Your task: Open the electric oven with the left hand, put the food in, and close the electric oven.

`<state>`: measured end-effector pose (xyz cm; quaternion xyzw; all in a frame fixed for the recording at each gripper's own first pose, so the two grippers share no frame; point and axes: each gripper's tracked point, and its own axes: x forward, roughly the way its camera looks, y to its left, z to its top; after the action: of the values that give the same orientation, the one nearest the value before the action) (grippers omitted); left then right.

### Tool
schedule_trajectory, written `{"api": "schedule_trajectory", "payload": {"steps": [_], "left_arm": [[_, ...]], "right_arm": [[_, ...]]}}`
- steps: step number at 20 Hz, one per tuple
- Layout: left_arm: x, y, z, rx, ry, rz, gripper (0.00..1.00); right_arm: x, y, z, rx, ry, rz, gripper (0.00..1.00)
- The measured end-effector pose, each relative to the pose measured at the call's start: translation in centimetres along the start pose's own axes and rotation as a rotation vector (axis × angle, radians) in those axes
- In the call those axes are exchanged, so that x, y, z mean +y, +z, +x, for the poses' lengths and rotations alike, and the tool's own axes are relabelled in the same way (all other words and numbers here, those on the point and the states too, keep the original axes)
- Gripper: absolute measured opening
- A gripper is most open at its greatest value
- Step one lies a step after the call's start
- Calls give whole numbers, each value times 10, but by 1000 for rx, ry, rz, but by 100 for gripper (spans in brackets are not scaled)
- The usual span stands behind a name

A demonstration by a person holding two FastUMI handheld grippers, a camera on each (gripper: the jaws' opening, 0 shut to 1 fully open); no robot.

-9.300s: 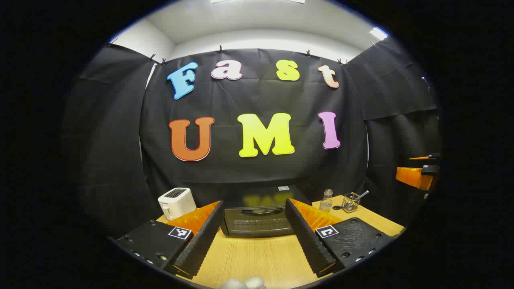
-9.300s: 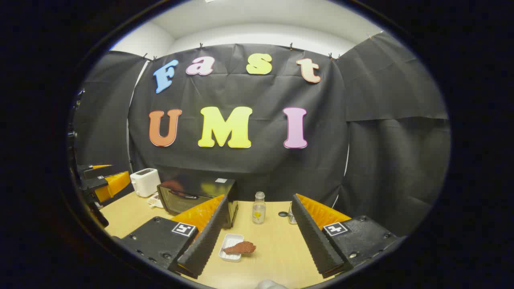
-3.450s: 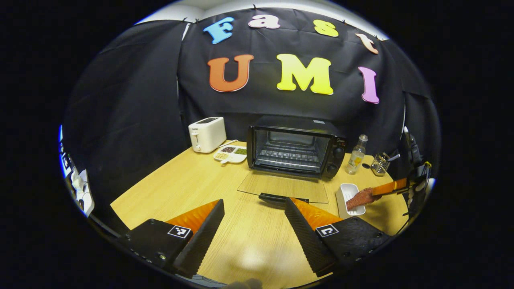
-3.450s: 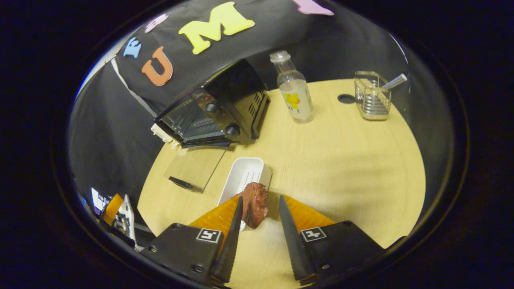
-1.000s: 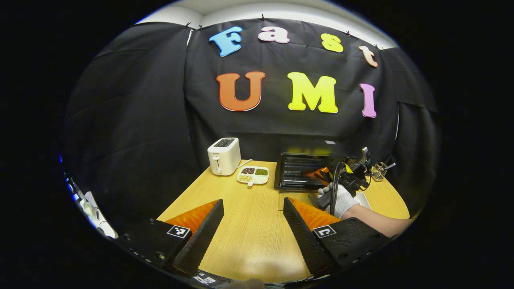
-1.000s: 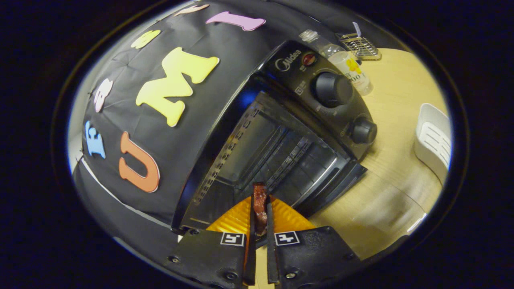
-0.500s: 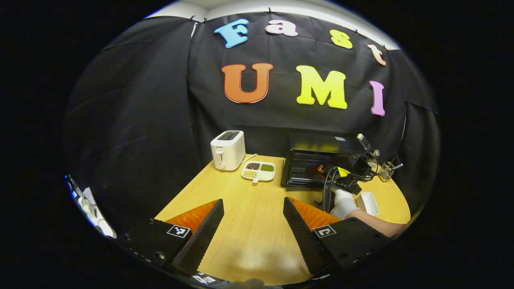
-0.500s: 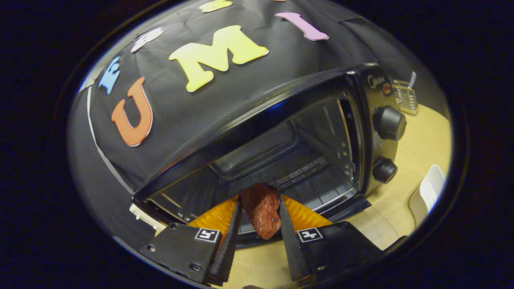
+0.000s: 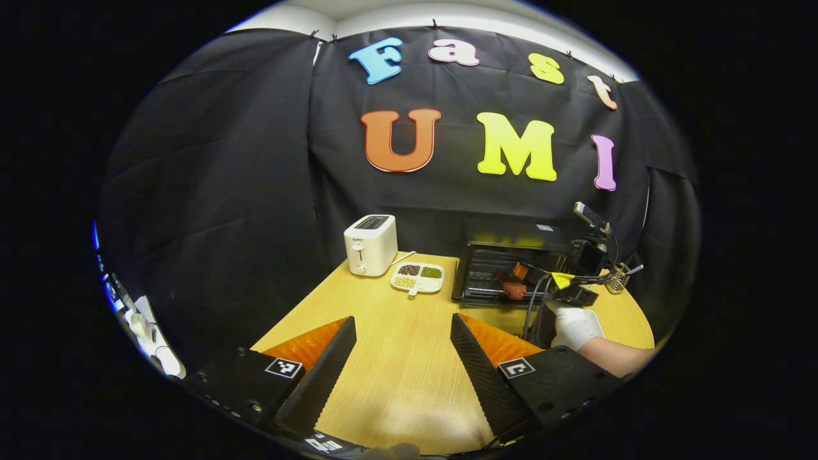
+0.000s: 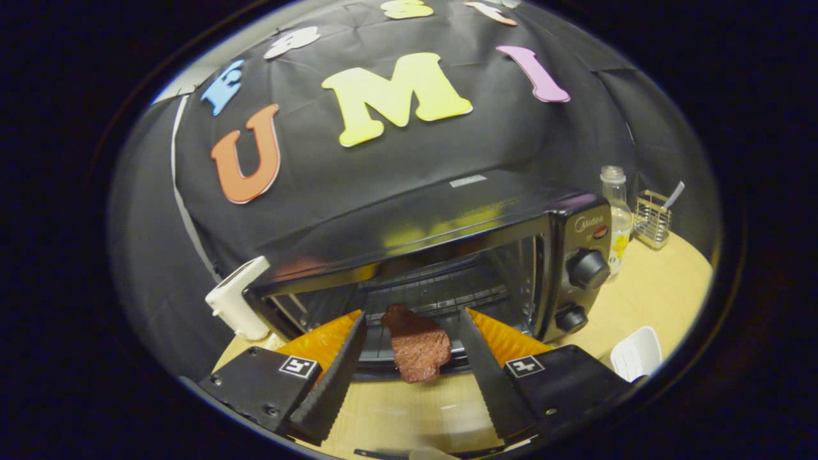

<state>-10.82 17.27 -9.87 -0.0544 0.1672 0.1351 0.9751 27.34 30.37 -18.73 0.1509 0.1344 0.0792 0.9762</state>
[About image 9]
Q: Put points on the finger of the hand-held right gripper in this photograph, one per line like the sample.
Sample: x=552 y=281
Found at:
x=527 y=271
x=561 y=281

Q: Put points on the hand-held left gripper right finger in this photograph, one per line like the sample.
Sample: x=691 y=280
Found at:
x=486 y=377

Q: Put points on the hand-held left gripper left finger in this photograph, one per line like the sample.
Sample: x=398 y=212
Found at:
x=319 y=377

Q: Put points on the brown fried chicken piece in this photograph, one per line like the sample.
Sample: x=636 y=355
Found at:
x=514 y=291

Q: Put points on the black electric oven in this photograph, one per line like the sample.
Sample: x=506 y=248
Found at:
x=505 y=233

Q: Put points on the white utensil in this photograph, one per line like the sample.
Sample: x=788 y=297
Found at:
x=634 y=269

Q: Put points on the white divided plate with beans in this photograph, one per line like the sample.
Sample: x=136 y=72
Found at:
x=416 y=281

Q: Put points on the white toaster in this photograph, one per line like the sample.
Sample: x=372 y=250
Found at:
x=370 y=249

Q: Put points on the black backdrop cloth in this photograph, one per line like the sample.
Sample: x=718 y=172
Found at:
x=255 y=160

